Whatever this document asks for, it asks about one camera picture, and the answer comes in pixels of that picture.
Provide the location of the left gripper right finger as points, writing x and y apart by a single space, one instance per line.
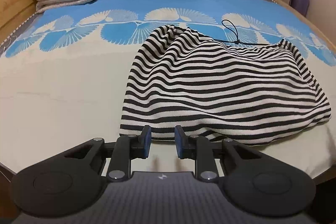
251 180

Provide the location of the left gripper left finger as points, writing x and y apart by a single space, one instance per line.
74 179

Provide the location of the black white striped hooded garment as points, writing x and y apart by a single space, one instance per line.
255 95

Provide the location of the blue white patterned bed sheet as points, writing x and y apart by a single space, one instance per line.
63 81

